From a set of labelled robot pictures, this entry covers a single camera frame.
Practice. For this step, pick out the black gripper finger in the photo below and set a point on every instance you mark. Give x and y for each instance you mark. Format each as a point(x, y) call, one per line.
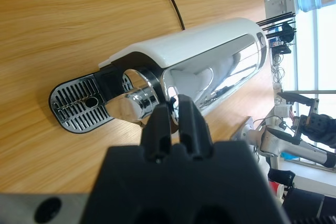
point(193, 129)
point(157, 134)

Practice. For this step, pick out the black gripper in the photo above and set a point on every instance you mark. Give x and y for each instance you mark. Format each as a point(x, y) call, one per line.
point(320, 129)

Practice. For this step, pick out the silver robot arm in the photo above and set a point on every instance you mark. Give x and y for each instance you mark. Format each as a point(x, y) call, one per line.
point(278, 144)

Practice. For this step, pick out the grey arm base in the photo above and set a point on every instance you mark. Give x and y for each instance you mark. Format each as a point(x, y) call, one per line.
point(242, 130)

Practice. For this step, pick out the white capsule coffee machine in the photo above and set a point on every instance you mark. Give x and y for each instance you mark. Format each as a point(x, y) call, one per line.
point(183, 43)

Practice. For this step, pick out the red white paper cup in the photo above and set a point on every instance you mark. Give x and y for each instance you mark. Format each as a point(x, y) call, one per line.
point(277, 190)

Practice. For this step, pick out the metal grille drip tray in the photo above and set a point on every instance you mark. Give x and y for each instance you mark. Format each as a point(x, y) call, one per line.
point(76, 103)

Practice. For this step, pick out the black background equipment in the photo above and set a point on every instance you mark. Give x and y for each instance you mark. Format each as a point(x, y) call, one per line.
point(307, 205)

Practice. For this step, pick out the black capsule holder with rods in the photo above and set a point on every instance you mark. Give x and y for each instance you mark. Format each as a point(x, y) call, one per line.
point(278, 23)

